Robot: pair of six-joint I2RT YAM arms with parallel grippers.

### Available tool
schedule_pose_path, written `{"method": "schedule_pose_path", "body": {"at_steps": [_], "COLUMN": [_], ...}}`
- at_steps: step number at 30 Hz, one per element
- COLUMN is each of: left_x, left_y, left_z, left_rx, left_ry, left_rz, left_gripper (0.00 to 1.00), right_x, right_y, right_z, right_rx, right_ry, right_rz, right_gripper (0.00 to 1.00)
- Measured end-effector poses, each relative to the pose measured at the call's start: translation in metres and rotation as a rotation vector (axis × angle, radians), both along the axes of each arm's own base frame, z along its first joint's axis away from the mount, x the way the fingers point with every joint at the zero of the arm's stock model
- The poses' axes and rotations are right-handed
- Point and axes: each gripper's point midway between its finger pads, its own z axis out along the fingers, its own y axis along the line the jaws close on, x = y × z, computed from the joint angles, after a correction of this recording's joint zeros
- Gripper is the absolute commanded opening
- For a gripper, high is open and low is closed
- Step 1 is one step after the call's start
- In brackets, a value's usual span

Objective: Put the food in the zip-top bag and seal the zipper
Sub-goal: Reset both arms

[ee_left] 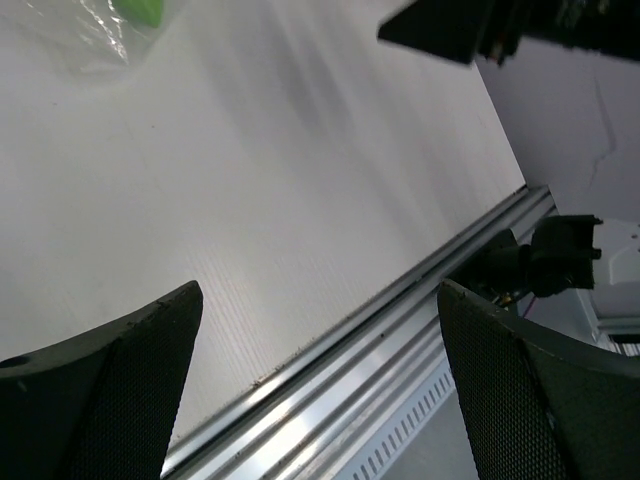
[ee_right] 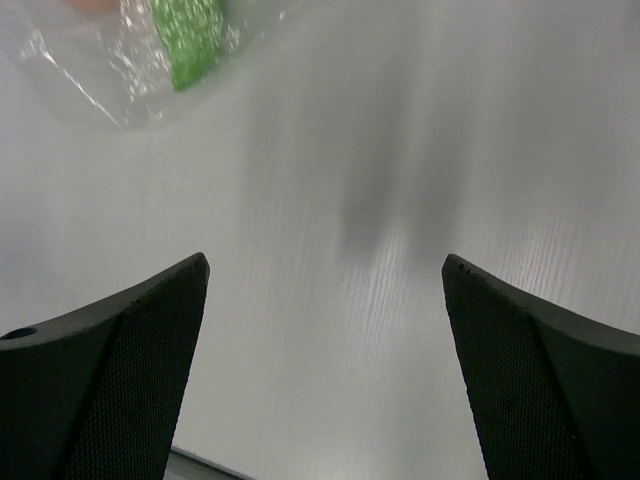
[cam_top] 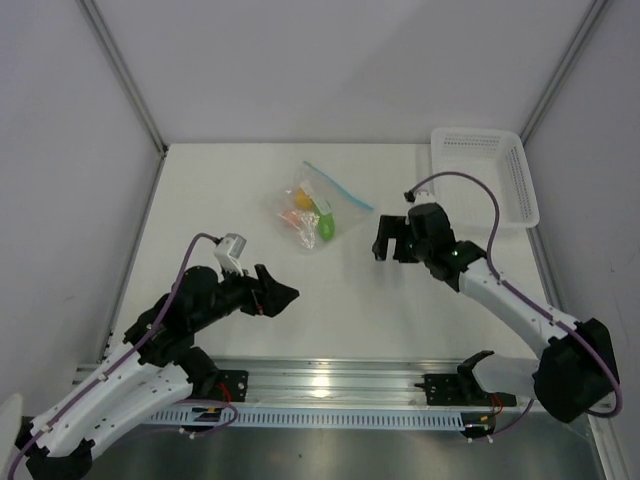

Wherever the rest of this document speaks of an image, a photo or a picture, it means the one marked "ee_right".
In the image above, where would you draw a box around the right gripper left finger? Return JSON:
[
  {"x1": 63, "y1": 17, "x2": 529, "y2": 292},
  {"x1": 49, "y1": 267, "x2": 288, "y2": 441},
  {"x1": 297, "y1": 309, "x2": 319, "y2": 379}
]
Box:
[{"x1": 1, "y1": 253, "x2": 209, "y2": 479}]

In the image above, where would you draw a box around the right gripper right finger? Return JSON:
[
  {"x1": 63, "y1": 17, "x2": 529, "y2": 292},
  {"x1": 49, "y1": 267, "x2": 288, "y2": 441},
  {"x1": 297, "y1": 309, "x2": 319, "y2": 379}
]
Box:
[{"x1": 441, "y1": 255, "x2": 639, "y2": 479}]

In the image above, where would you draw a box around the clear zip top bag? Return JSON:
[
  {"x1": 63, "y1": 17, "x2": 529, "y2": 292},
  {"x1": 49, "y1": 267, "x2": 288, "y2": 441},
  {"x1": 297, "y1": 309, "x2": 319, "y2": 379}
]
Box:
[{"x1": 14, "y1": 0, "x2": 291, "y2": 134}]

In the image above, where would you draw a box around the green toy vegetable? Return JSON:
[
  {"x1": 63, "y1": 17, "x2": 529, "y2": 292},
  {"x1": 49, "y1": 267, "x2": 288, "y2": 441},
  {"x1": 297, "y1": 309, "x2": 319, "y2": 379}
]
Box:
[{"x1": 151, "y1": 0, "x2": 226, "y2": 91}]

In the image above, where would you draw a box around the pink toy egg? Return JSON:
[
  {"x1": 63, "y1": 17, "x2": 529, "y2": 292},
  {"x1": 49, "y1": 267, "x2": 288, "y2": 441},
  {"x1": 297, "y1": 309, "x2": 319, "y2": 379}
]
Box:
[{"x1": 65, "y1": 0, "x2": 120, "y2": 14}]

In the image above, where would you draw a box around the aluminium rail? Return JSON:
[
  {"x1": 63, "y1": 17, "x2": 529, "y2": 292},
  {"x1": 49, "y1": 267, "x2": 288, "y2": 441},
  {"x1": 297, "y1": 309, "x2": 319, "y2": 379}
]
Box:
[{"x1": 164, "y1": 448, "x2": 246, "y2": 480}]

